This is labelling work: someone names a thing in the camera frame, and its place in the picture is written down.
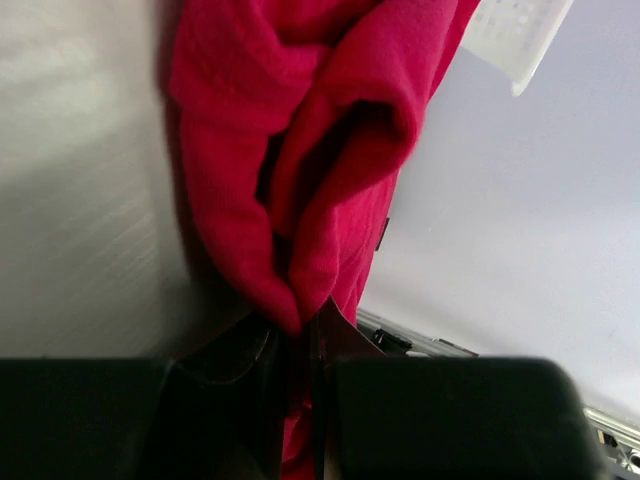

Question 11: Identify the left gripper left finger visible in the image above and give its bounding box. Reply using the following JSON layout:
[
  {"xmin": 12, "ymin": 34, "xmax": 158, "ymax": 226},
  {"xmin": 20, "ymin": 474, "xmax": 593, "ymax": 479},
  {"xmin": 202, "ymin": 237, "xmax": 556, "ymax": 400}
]
[{"xmin": 1, "ymin": 314, "xmax": 286, "ymax": 479}]

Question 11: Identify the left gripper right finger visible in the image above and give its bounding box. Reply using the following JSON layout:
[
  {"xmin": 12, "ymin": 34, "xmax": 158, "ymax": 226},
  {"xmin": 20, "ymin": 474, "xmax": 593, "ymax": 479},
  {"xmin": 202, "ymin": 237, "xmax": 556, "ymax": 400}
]
[{"xmin": 309, "ymin": 300, "xmax": 610, "ymax": 479}]

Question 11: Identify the red t-shirt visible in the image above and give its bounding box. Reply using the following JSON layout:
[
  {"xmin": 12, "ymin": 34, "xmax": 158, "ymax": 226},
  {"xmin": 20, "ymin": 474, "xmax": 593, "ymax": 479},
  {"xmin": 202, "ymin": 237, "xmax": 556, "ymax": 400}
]
[{"xmin": 162, "ymin": 0, "xmax": 484, "ymax": 480}]

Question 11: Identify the white plastic basket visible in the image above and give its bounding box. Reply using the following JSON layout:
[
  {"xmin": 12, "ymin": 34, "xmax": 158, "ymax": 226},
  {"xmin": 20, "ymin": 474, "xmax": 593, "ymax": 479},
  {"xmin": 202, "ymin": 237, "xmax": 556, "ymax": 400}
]
[{"xmin": 460, "ymin": 0, "xmax": 573, "ymax": 97}]

